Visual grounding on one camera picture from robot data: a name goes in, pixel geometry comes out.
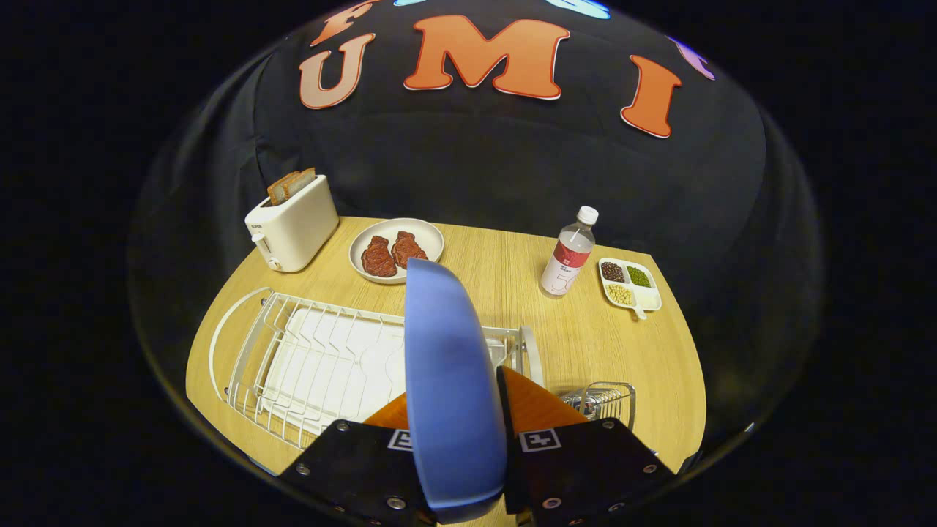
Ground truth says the white plastic drip tray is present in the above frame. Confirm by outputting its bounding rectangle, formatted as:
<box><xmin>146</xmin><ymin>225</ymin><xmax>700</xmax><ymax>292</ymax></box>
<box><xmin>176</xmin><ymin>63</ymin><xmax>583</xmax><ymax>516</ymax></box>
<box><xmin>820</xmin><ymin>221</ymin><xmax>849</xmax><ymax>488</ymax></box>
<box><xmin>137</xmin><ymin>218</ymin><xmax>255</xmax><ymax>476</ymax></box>
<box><xmin>260</xmin><ymin>307</ymin><xmax>506</xmax><ymax>436</ymax></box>

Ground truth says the clear bottle with red label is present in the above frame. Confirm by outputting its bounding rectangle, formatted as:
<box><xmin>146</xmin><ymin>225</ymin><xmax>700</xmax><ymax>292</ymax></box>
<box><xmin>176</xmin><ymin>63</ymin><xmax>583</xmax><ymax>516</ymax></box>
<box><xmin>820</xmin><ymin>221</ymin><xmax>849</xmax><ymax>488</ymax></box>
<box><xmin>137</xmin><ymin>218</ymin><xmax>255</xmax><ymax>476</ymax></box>
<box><xmin>540</xmin><ymin>206</ymin><xmax>600</xmax><ymax>299</ymax></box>

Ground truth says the white wire dish rack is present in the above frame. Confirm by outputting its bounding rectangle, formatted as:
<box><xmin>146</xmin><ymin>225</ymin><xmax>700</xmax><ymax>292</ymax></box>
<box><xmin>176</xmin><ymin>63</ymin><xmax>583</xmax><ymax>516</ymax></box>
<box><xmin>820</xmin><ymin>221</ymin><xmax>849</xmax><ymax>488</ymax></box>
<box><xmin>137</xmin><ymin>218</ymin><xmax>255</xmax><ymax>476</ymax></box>
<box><xmin>209</xmin><ymin>287</ymin><xmax>544</xmax><ymax>451</ymax></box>

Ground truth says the white toaster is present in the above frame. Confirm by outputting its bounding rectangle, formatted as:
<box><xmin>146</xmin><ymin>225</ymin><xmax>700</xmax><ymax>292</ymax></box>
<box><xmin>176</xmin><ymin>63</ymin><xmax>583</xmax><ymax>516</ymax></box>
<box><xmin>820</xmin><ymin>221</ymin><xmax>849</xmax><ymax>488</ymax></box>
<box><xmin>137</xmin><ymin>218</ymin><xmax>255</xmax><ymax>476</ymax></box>
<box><xmin>244</xmin><ymin>174</ymin><xmax>340</xmax><ymax>274</ymax></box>

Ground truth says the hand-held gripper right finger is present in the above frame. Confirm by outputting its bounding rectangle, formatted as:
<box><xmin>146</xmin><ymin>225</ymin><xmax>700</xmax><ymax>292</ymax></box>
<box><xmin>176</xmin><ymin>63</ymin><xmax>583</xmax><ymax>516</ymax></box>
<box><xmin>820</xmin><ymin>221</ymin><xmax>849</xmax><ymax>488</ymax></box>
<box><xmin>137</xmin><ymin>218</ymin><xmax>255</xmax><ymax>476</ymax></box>
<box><xmin>496</xmin><ymin>366</ymin><xmax>674</xmax><ymax>524</ymax></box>

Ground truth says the beige round dish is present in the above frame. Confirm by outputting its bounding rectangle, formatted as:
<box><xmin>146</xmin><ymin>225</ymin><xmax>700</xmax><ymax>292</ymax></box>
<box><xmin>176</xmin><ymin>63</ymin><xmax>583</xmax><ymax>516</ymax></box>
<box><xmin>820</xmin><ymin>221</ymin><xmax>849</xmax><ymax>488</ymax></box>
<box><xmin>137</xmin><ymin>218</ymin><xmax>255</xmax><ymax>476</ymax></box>
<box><xmin>348</xmin><ymin>217</ymin><xmax>445</xmax><ymax>285</ymax></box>

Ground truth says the metal wire basket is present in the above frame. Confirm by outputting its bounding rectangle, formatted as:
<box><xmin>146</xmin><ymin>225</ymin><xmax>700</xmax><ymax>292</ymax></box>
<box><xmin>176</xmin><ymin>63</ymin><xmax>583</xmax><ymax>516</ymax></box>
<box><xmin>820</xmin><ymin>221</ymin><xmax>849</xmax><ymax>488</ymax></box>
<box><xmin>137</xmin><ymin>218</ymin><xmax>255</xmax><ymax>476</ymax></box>
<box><xmin>560</xmin><ymin>381</ymin><xmax>636</xmax><ymax>431</ymax></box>

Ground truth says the white divided snack tray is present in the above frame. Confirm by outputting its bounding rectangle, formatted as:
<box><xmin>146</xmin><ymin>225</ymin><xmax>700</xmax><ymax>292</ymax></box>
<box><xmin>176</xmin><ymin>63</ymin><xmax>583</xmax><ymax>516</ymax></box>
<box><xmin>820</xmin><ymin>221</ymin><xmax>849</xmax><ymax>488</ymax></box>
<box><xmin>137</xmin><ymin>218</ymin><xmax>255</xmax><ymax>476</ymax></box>
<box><xmin>598</xmin><ymin>257</ymin><xmax>663</xmax><ymax>321</ymax></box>

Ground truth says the brown toast slice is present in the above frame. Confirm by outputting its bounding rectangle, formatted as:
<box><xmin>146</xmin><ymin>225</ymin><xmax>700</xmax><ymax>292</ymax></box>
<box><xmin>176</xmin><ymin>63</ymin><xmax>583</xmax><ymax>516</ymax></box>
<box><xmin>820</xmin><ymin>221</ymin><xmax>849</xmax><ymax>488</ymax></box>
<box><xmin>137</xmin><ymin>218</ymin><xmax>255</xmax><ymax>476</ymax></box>
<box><xmin>266</xmin><ymin>172</ymin><xmax>301</xmax><ymax>206</ymax></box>
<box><xmin>282</xmin><ymin>167</ymin><xmax>317</xmax><ymax>198</ymax></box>

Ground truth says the blue plate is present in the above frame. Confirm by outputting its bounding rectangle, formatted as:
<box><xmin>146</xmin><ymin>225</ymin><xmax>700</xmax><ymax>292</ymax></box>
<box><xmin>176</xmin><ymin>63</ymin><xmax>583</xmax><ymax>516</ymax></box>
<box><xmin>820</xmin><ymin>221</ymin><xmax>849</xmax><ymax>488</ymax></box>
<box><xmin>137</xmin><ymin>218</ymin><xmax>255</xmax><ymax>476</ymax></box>
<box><xmin>404</xmin><ymin>258</ymin><xmax>509</xmax><ymax>524</ymax></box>

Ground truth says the red meat steak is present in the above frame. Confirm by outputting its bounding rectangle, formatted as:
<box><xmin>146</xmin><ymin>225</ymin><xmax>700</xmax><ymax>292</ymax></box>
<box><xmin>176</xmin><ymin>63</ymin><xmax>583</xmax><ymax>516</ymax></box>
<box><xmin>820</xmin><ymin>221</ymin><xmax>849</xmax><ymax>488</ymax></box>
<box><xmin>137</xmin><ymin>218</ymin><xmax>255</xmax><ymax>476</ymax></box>
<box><xmin>392</xmin><ymin>231</ymin><xmax>429</xmax><ymax>269</ymax></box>
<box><xmin>361</xmin><ymin>236</ymin><xmax>397</xmax><ymax>278</ymax></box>

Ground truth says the black backdrop cloth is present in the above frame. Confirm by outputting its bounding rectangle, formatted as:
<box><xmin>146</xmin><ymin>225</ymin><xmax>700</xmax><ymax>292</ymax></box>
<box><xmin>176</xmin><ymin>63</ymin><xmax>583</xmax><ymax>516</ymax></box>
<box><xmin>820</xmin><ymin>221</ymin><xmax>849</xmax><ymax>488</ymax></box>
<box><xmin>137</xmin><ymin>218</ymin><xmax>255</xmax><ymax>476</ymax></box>
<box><xmin>128</xmin><ymin>0</ymin><xmax>824</xmax><ymax>469</ymax></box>

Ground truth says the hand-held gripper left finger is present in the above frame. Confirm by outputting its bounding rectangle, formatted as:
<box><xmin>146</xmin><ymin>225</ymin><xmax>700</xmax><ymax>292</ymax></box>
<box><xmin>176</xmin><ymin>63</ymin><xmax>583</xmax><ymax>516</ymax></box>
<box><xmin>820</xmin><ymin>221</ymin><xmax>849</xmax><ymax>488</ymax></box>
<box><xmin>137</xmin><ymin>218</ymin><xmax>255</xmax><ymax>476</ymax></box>
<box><xmin>282</xmin><ymin>392</ymin><xmax>436</xmax><ymax>524</ymax></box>

